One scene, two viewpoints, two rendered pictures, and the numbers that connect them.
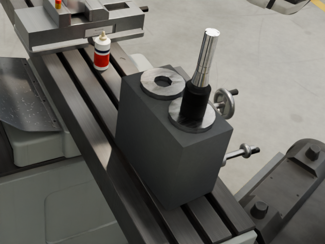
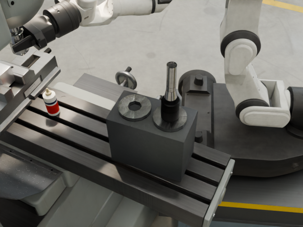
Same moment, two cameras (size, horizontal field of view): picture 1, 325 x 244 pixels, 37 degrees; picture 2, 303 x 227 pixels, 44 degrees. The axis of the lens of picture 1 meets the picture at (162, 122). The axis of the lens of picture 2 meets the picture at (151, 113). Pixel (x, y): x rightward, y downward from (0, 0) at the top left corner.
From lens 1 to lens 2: 0.35 m
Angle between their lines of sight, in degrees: 20
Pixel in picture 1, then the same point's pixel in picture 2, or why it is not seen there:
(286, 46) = not seen: hidden behind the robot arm
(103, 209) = (98, 199)
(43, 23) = not seen: outside the picture
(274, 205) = (201, 128)
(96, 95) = (70, 135)
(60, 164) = (66, 193)
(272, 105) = (130, 55)
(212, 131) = (189, 120)
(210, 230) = (211, 175)
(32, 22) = not seen: outside the picture
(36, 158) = (51, 201)
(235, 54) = (82, 32)
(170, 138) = (170, 141)
